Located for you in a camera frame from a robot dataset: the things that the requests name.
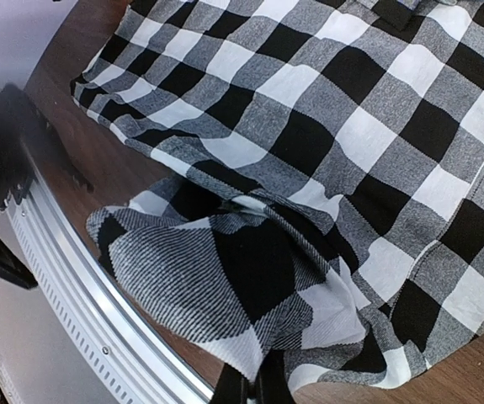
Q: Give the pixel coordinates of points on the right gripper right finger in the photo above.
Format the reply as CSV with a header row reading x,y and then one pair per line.
x,y
271,385

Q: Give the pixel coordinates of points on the black white checkered shirt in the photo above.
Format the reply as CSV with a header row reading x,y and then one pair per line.
x,y
326,200

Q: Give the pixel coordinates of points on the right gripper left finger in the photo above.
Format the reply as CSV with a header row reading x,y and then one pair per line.
x,y
231,388

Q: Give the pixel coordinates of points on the front aluminium rail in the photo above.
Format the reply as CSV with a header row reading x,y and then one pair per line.
x,y
126,354

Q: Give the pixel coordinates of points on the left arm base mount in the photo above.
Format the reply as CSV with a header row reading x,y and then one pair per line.
x,y
26,138

